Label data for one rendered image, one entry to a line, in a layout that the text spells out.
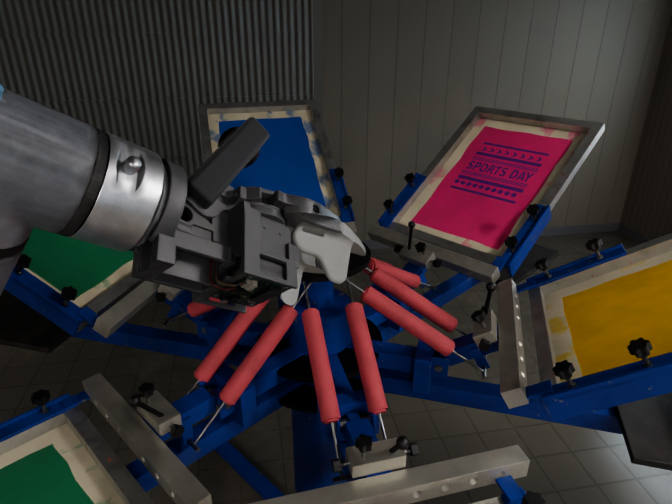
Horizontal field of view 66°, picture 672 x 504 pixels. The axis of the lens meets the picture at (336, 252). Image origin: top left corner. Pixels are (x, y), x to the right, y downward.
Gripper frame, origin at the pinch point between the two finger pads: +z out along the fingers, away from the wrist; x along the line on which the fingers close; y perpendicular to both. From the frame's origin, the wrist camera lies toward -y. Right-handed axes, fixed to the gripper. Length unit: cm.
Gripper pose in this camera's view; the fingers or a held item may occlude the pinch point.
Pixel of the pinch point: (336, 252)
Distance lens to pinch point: 51.7
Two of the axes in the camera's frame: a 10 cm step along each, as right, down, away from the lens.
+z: 7.0, 2.7, 6.6
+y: 0.8, 8.9, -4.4
